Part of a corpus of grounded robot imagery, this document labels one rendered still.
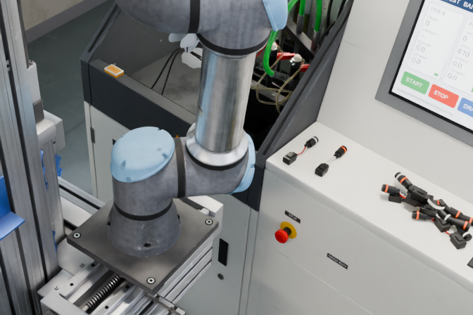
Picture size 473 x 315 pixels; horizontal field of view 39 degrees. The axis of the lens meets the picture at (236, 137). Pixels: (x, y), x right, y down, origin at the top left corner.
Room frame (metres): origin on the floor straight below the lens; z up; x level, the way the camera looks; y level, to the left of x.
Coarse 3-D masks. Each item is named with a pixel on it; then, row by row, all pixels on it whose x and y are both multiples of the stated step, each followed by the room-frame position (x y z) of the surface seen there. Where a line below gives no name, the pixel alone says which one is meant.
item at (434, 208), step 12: (408, 180) 1.19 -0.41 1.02; (384, 192) 1.15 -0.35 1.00; (396, 192) 1.15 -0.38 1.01; (408, 192) 1.16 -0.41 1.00; (420, 192) 1.13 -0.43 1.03; (420, 204) 1.12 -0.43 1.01; (432, 204) 1.12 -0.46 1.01; (444, 204) 1.13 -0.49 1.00; (420, 216) 1.09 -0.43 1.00; (432, 216) 1.09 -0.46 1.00; (444, 216) 1.09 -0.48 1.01; (456, 216) 1.08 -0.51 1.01; (468, 216) 1.10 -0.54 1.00; (444, 228) 1.06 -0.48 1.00; (456, 228) 1.07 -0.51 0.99; (468, 228) 1.05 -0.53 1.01; (456, 240) 1.02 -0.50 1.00; (468, 240) 1.04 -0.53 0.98
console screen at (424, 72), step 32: (416, 0) 1.42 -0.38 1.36; (448, 0) 1.38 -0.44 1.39; (416, 32) 1.39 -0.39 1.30; (448, 32) 1.35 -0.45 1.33; (416, 64) 1.36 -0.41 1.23; (448, 64) 1.32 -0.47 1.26; (384, 96) 1.36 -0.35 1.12; (416, 96) 1.33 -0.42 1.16; (448, 96) 1.29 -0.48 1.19; (448, 128) 1.26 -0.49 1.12
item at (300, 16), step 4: (304, 0) 1.67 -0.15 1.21; (300, 4) 1.67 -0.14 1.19; (304, 4) 1.67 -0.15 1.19; (300, 8) 1.67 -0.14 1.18; (304, 8) 1.67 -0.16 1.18; (300, 12) 1.67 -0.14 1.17; (300, 16) 1.67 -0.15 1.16; (300, 20) 1.67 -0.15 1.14; (300, 24) 1.67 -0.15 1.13; (296, 28) 1.67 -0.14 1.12; (300, 28) 1.67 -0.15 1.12; (296, 32) 1.67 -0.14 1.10; (300, 32) 1.67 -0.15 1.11; (256, 60) 1.52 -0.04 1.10; (256, 64) 1.51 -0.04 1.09; (260, 64) 1.53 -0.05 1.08; (260, 68) 1.53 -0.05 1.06
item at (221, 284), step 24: (96, 120) 1.64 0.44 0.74; (96, 144) 1.65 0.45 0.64; (96, 168) 1.65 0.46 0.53; (240, 216) 1.29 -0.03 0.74; (216, 240) 1.34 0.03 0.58; (240, 240) 1.29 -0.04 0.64; (216, 264) 1.33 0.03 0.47; (240, 264) 1.28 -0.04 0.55; (192, 288) 1.39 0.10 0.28; (216, 288) 1.33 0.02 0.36; (240, 288) 1.28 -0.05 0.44; (192, 312) 1.39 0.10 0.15; (216, 312) 1.32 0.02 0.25
